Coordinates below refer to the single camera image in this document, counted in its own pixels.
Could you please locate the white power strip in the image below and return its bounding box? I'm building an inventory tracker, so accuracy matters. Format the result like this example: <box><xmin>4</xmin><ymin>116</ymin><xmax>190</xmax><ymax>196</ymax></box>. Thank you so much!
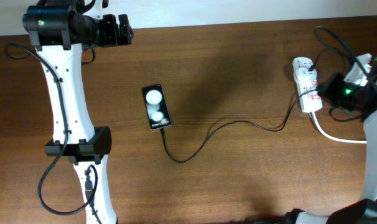
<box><xmin>292</xmin><ymin>57</ymin><xmax>323</xmax><ymax>113</ymax></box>

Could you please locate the white USB charger adapter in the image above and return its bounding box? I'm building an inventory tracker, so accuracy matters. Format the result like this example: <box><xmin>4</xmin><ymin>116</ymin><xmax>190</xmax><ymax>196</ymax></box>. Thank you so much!
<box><xmin>294</xmin><ymin>67</ymin><xmax>317</xmax><ymax>83</ymax></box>

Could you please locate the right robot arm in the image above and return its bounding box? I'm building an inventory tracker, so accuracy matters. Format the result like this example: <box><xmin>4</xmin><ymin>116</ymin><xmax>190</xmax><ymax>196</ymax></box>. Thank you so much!
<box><xmin>281</xmin><ymin>54</ymin><xmax>377</xmax><ymax>223</ymax></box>

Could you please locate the black smartphone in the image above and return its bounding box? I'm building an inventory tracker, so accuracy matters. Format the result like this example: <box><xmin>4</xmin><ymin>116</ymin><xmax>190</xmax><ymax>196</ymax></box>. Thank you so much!
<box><xmin>142</xmin><ymin>84</ymin><xmax>172</xmax><ymax>130</ymax></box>

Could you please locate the black charging cable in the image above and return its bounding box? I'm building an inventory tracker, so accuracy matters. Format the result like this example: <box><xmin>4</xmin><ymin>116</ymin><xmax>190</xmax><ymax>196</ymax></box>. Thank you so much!
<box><xmin>159</xmin><ymin>48</ymin><xmax>347</xmax><ymax>164</ymax></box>

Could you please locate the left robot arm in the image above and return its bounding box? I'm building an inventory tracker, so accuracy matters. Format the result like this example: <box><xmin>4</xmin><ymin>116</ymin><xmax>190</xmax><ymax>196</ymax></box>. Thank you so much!
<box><xmin>22</xmin><ymin>0</ymin><xmax>134</xmax><ymax>223</ymax></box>

